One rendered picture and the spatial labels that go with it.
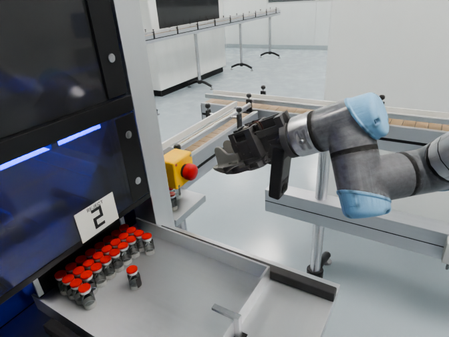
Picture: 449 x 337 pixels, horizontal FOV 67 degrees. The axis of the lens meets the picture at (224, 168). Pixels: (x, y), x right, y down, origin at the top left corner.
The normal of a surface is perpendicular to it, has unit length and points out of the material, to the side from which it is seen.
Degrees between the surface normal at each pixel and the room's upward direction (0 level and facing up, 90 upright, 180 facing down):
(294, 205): 90
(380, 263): 0
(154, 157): 90
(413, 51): 90
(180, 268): 0
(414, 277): 0
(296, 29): 90
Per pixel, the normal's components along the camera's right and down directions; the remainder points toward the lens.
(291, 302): -0.06, -0.89
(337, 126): -0.69, 0.06
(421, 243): -0.51, 0.43
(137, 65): 0.85, 0.19
